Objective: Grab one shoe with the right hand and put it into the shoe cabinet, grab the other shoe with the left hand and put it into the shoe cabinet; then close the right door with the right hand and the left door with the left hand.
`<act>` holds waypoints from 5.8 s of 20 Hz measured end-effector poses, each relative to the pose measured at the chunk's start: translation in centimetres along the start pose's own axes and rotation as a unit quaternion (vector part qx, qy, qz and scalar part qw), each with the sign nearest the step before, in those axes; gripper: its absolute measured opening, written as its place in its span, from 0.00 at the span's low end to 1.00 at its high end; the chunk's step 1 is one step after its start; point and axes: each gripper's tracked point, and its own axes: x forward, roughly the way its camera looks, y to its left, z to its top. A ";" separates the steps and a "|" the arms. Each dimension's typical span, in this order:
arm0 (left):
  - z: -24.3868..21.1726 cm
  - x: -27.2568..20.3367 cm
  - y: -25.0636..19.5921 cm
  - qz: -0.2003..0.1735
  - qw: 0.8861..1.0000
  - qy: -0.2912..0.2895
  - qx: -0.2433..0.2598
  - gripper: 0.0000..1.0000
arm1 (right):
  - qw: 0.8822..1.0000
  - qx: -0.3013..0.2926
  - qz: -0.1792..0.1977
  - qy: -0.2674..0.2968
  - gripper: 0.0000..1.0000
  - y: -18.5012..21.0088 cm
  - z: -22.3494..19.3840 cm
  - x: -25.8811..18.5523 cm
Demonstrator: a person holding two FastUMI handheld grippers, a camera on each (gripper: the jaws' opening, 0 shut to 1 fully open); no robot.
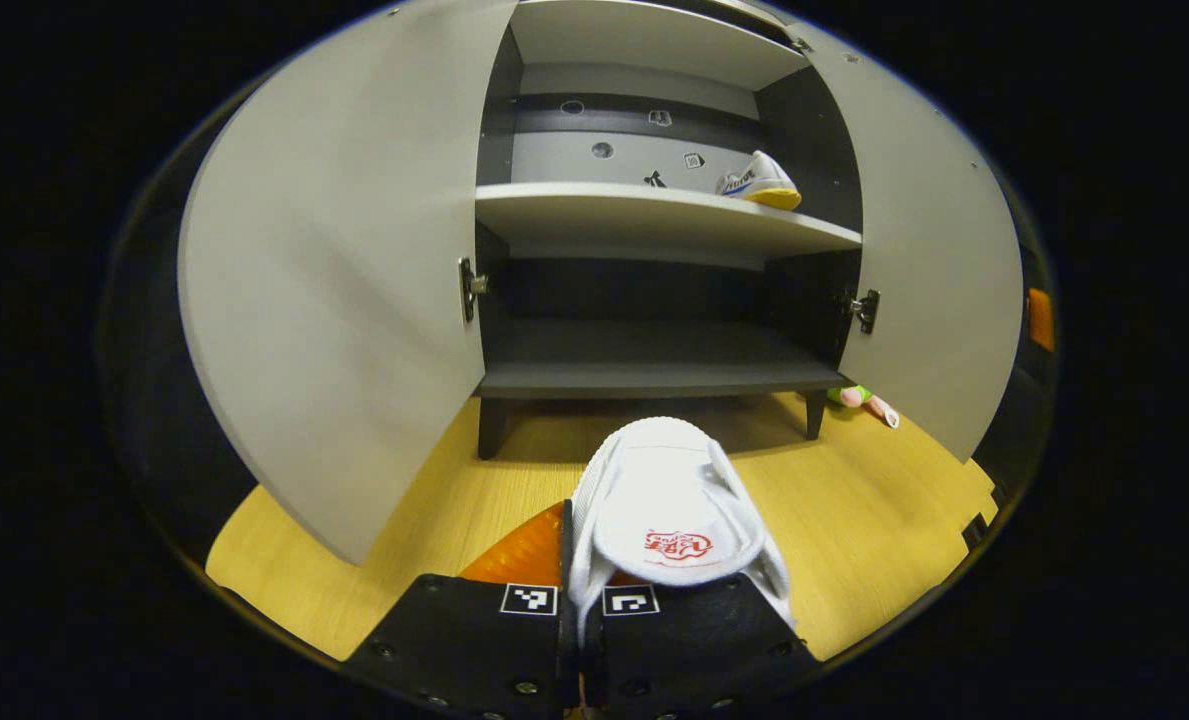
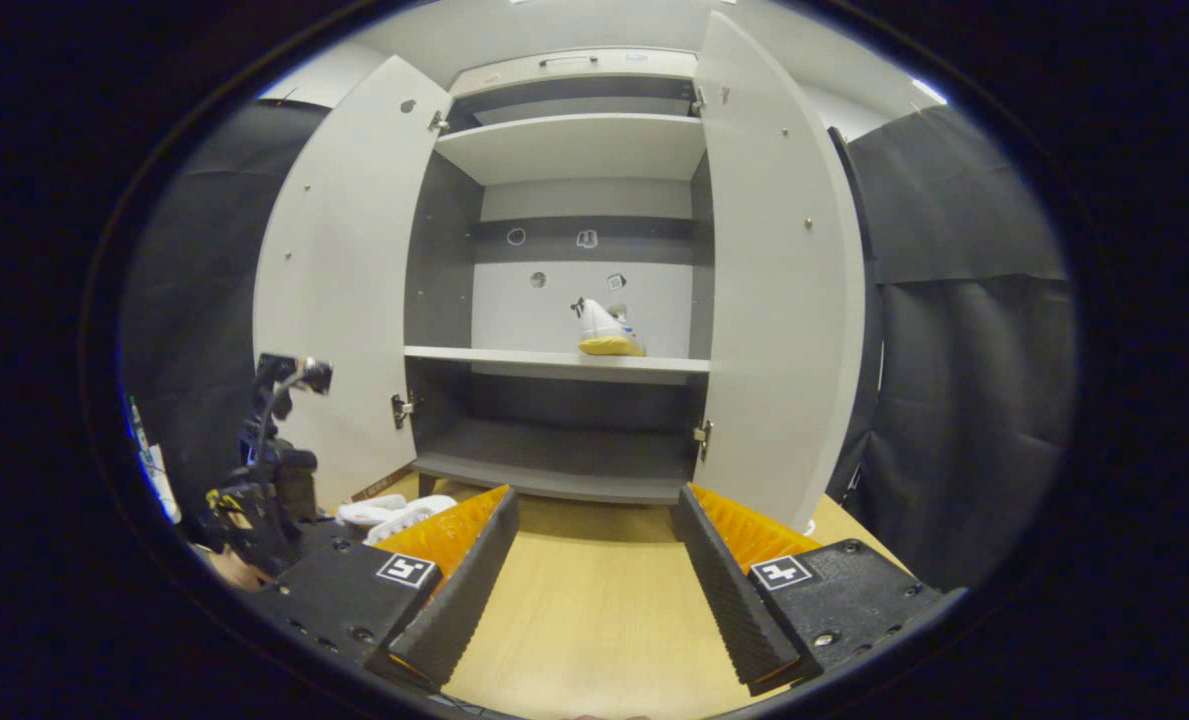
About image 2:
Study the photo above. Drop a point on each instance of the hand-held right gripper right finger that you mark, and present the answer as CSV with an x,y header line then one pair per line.
x,y
724,590

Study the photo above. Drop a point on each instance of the white shoe yellow sole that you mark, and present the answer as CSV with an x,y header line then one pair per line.
x,y
394,515
606,330

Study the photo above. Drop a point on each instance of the black backdrop cloth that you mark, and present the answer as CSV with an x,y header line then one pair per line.
x,y
964,400

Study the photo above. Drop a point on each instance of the grey cabinet drawer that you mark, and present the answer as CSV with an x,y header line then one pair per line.
x,y
514,75

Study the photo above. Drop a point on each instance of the small ceiling light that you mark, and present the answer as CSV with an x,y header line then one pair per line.
x,y
929,92

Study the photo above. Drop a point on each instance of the white shoe cabinet door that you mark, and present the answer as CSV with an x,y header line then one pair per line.
x,y
784,300
344,270

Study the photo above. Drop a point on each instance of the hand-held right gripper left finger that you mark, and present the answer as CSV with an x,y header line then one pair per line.
x,y
469,590

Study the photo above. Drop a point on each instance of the white grey shoe cabinet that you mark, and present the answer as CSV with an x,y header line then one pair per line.
x,y
574,150

